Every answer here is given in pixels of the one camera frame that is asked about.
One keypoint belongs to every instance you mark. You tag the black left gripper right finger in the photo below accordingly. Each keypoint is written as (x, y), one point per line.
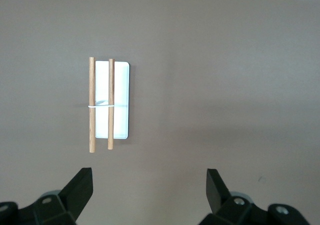
(222, 197)

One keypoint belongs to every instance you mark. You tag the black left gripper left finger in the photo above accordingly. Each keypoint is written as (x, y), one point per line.
(72, 197)

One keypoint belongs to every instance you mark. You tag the white towel rack base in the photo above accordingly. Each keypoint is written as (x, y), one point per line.
(121, 85)

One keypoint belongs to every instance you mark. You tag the wooden rack rod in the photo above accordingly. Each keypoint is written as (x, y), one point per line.
(111, 125)
(92, 125)

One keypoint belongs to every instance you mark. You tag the white rubber band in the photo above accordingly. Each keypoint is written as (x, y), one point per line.
(101, 106)

